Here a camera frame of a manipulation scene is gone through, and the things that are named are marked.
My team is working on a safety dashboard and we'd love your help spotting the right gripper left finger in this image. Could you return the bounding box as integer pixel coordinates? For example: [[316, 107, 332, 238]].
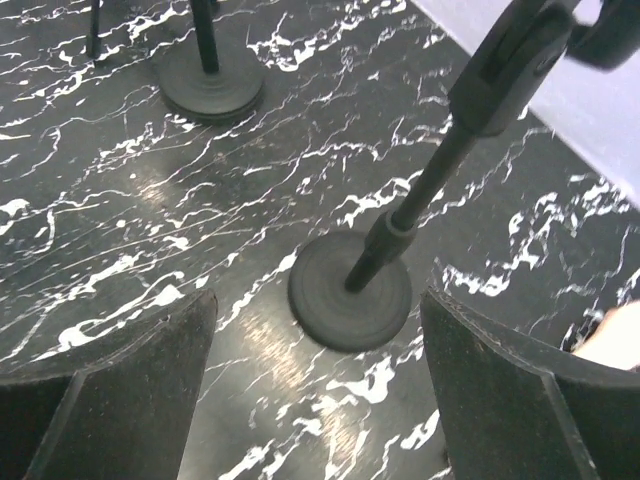
[[1, 289, 218, 479]]

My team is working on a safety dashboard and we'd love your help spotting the black round base mic stand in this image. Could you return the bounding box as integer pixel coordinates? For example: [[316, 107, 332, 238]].
[[157, 1, 265, 124]]

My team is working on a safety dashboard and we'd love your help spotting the pink microphone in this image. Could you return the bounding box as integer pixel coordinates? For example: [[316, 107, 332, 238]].
[[573, 300, 640, 371]]

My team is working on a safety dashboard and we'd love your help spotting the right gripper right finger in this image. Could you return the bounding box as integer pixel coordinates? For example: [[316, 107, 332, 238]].
[[420, 288, 639, 479]]

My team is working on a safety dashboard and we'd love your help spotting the black tripod shock mount stand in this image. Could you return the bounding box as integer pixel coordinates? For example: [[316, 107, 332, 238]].
[[86, 0, 101, 60]]

